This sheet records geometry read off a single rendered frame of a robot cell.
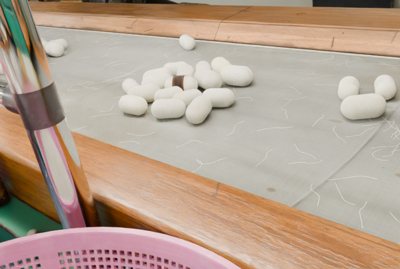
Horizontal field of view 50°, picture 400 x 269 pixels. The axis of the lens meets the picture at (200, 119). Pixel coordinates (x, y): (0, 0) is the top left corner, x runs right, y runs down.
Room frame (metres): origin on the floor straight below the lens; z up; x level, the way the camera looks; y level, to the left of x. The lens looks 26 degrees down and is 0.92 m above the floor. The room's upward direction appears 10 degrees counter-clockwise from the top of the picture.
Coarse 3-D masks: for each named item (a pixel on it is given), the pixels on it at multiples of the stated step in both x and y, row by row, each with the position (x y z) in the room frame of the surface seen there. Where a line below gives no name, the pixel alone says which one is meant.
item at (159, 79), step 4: (148, 76) 0.46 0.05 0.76; (152, 76) 0.46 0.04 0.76; (156, 76) 0.46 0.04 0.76; (160, 76) 0.46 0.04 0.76; (164, 76) 0.46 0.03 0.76; (168, 76) 0.46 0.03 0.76; (144, 80) 0.46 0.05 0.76; (148, 80) 0.45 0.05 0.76; (152, 80) 0.45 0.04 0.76; (156, 80) 0.45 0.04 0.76; (160, 80) 0.45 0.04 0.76; (164, 80) 0.45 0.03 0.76; (144, 84) 0.45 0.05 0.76; (156, 84) 0.45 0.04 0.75; (160, 84) 0.45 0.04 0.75; (160, 88) 0.45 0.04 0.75
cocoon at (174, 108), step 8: (152, 104) 0.39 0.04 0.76; (160, 104) 0.39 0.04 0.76; (168, 104) 0.38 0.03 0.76; (176, 104) 0.38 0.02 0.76; (184, 104) 0.38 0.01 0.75; (152, 112) 0.39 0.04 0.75; (160, 112) 0.38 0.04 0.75; (168, 112) 0.38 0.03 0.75; (176, 112) 0.38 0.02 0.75; (184, 112) 0.38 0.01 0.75
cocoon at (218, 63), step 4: (212, 60) 0.49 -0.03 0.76; (216, 60) 0.48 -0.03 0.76; (220, 60) 0.48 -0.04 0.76; (224, 60) 0.47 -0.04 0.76; (212, 64) 0.48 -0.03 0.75; (216, 64) 0.47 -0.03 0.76; (220, 64) 0.47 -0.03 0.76; (224, 64) 0.47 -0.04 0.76; (228, 64) 0.47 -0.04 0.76; (212, 68) 0.48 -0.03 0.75; (216, 68) 0.47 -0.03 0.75; (220, 68) 0.46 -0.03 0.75
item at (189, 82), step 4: (172, 76) 0.45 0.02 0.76; (188, 76) 0.44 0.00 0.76; (192, 76) 0.44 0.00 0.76; (168, 80) 0.44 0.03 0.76; (184, 80) 0.43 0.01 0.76; (188, 80) 0.43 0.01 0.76; (192, 80) 0.43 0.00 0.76; (196, 80) 0.44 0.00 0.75; (164, 84) 0.44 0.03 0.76; (168, 84) 0.44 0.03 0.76; (184, 84) 0.43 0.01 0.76; (188, 84) 0.43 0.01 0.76; (192, 84) 0.43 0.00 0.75; (196, 84) 0.44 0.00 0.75; (164, 88) 0.44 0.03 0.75; (184, 88) 0.43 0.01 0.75; (188, 88) 0.43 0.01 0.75; (192, 88) 0.43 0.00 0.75; (196, 88) 0.43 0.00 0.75
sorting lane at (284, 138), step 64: (64, 64) 0.64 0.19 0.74; (128, 64) 0.58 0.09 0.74; (192, 64) 0.54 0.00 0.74; (256, 64) 0.50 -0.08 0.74; (320, 64) 0.46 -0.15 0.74; (384, 64) 0.43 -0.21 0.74; (128, 128) 0.38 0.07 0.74; (192, 128) 0.36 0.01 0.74; (256, 128) 0.34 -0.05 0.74; (320, 128) 0.32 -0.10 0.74; (384, 128) 0.30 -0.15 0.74; (256, 192) 0.24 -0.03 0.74; (320, 192) 0.23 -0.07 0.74; (384, 192) 0.22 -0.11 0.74
